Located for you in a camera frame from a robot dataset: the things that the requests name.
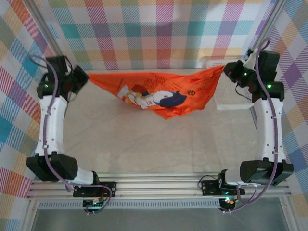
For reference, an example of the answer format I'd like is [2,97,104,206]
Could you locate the orange t-shirt with cartoon print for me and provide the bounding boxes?
[88,66,226,121]

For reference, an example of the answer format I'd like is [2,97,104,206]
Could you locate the white plastic basket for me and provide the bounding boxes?
[206,59,256,111]

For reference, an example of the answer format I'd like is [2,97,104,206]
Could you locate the small black circuit board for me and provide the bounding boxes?
[83,197,106,209]
[220,197,238,210]

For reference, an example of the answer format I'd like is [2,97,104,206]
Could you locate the grey metal panel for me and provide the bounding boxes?
[31,208,289,231]

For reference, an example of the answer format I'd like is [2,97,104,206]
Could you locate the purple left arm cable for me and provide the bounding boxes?
[29,54,113,215]

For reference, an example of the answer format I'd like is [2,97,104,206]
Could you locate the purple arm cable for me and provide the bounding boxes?
[29,54,113,215]
[222,38,281,214]

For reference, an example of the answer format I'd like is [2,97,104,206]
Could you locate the aluminium frame post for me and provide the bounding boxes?
[24,0,63,60]
[255,0,291,52]

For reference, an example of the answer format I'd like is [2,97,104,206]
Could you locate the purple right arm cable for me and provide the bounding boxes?
[222,38,281,214]

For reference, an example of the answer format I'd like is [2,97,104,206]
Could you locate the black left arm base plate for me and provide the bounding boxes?
[73,181,118,198]

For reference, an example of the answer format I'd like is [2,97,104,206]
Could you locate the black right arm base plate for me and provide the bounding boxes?
[201,180,246,197]

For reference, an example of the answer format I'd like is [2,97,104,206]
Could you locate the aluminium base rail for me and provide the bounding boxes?
[26,171,292,201]

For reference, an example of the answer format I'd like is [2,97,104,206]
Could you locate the grey slotted cable duct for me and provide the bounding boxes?
[38,201,222,210]

